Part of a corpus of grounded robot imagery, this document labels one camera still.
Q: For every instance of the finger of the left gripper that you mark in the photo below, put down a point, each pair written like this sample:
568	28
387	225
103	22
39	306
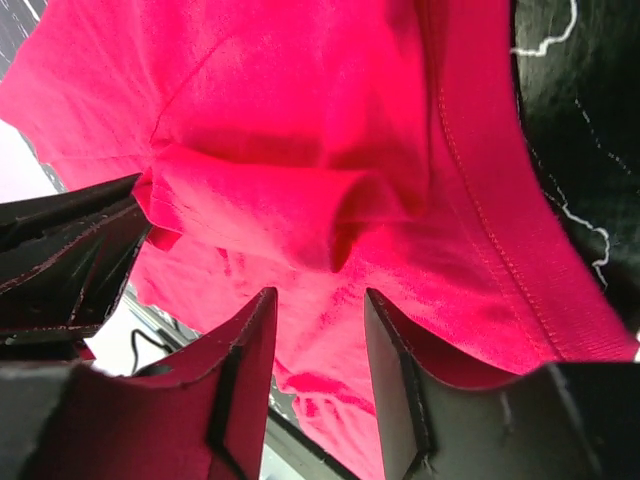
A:
60	284
31	219

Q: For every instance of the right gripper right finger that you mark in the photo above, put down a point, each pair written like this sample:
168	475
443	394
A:
443	415

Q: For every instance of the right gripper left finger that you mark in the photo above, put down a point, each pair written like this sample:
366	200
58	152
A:
199	413

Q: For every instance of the pink red t shirt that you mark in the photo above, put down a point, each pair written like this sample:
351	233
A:
322	148

